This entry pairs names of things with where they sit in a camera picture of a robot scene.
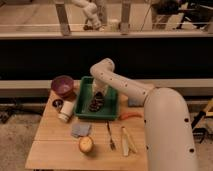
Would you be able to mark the metal fork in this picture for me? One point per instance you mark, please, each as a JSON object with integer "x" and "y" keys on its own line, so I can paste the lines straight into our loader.
{"x": 112, "y": 143}

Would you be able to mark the blue-grey sponge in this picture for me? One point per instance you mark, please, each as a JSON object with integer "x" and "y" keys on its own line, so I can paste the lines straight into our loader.
{"x": 134, "y": 103}

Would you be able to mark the white cup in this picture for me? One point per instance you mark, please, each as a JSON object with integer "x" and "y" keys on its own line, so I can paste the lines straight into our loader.
{"x": 66, "y": 111}

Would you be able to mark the green plastic tray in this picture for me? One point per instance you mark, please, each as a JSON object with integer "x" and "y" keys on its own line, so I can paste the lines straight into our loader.
{"x": 107, "y": 112}

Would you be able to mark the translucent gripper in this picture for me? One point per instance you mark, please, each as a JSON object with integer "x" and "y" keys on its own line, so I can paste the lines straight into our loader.
{"x": 99, "y": 86}

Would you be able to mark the grey folded cloth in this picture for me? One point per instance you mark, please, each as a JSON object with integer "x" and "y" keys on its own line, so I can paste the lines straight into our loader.
{"x": 80, "y": 129}

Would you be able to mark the yellow peeled banana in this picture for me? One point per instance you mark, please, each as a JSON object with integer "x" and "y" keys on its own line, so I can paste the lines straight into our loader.
{"x": 127, "y": 142}

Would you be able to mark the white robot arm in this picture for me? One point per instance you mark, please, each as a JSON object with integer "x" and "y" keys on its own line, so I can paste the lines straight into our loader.
{"x": 168, "y": 131}

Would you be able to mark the purple bowl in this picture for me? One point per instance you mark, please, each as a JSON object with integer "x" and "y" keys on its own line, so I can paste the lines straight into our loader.
{"x": 62, "y": 85}

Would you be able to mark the black eraser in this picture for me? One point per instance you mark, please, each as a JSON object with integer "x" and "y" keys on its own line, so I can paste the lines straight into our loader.
{"x": 99, "y": 96}

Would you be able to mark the yellow apple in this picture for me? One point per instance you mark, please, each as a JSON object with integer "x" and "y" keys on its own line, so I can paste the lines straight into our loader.
{"x": 86, "y": 144}

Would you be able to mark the dark grape bunch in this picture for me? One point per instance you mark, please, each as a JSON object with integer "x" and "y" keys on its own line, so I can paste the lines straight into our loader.
{"x": 96, "y": 105}

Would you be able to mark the small black round lid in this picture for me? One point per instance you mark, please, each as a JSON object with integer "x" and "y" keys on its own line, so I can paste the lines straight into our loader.
{"x": 57, "y": 103}

